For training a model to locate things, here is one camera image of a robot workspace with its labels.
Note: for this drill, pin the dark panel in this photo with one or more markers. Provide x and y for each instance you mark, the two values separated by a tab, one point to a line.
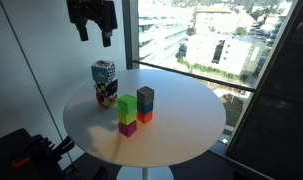
281	116

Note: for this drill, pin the tiered glass building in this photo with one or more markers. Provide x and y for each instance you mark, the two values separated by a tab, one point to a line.
157	33

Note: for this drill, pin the grey block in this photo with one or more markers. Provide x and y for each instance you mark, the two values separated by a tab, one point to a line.
145	96

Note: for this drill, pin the window frame pillar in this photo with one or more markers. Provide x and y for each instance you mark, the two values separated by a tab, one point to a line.
132	36

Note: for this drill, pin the red green picture cube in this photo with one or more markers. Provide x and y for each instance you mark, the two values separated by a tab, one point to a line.
106	100

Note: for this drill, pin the black window handrail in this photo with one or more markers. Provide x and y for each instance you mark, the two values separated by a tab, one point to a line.
191	76

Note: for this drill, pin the green block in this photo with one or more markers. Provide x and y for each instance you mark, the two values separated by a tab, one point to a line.
126	104

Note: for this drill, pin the black equipment bag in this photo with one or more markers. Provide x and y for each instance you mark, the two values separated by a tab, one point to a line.
11	146

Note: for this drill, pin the white table pedestal base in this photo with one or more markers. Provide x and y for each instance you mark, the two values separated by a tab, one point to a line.
145	174

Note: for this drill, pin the blue block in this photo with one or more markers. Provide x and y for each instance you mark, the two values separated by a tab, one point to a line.
145	108

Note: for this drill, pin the yellow block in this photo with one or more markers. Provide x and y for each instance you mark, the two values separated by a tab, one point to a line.
126	118

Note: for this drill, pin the magenta block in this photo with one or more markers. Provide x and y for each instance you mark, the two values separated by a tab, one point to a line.
127	129

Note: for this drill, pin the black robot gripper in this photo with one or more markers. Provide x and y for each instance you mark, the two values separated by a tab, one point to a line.
91	11

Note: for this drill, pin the white office building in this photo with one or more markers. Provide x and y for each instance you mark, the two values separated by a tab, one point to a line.
207	50

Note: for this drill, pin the blue white patterned cube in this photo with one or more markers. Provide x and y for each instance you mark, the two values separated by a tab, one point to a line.
102	72

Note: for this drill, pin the black white checkered cube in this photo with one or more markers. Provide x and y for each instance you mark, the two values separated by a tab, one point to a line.
106	88

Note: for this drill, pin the beige building with yellow roof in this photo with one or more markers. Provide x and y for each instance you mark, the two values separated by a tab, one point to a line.
217	20

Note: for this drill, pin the orange block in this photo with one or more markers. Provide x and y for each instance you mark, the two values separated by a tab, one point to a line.
144	117

